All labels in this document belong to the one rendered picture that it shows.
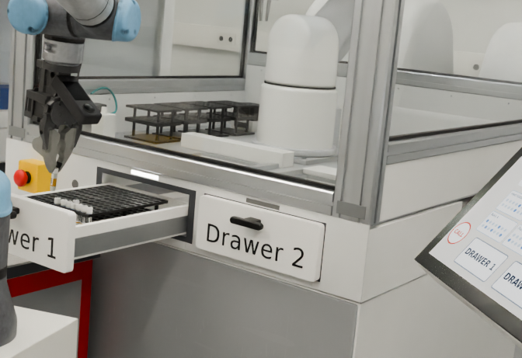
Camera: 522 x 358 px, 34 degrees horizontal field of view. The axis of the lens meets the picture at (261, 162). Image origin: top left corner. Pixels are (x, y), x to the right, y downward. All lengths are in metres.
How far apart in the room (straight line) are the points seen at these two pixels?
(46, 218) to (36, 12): 0.36
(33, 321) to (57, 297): 0.62
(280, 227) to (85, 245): 0.36
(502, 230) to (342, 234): 0.45
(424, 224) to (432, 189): 0.07
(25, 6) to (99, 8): 0.16
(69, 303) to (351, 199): 0.72
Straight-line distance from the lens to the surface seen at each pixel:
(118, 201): 1.75
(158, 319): 1.89
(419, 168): 1.68
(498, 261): 1.14
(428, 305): 1.86
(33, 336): 1.24
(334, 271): 1.58
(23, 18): 1.52
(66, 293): 1.93
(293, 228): 1.60
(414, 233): 1.71
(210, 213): 1.71
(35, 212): 1.59
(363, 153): 1.52
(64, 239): 1.53
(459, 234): 1.25
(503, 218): 1.20
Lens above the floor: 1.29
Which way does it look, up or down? 10 degrees down
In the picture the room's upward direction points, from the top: 5 degrees clockwise
